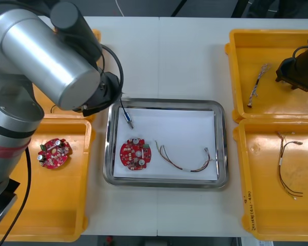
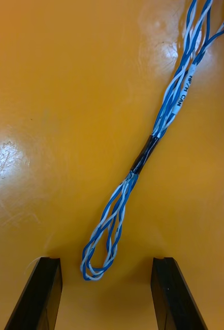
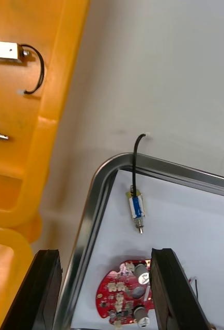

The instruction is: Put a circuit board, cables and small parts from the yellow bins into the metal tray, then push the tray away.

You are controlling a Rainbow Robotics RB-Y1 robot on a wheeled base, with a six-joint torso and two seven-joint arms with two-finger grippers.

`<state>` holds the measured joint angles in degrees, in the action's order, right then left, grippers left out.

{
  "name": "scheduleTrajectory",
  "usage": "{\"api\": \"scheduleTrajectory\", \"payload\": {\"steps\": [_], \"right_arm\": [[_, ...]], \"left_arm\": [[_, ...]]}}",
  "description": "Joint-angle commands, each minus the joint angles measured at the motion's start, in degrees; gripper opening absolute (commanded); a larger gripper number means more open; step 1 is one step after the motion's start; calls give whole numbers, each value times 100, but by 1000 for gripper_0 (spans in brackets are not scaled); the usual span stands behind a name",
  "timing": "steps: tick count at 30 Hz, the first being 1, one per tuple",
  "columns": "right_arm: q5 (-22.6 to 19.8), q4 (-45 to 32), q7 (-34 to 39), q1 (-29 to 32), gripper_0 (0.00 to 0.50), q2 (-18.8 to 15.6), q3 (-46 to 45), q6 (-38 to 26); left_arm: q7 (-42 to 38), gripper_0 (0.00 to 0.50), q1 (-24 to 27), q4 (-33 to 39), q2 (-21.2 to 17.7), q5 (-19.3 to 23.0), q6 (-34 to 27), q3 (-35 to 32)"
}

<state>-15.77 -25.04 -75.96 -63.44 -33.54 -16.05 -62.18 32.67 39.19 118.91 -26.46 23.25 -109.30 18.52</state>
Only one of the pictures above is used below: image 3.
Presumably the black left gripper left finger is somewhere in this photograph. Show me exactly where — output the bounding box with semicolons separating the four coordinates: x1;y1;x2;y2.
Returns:
0;249;63;330

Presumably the steel tray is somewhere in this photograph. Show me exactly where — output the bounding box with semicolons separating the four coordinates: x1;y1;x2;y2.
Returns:
52;152;224;330

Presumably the red black wire harness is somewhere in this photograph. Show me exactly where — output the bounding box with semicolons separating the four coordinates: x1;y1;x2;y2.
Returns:
187;276;199;301

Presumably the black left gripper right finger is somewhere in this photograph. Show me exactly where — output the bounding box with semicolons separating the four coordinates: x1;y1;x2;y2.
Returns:
148;247;211;330

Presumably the blue label solenoid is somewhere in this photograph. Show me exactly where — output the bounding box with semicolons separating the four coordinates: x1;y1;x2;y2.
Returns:
127;133;151;235

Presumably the round red circuit board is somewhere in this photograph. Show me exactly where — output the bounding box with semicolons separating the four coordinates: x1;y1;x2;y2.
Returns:
95;259;155;329

